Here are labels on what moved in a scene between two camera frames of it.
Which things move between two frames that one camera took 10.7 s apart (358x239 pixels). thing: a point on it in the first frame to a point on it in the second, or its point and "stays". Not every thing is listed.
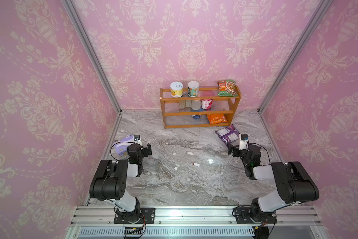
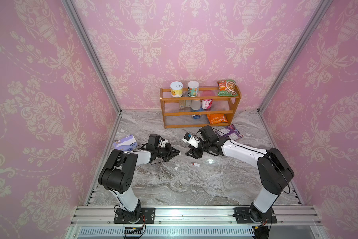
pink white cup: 206,103 stays
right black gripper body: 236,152 to 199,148
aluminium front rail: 197,222 stays
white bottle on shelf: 196,104 stays
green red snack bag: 227,88 stays
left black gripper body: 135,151 to 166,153
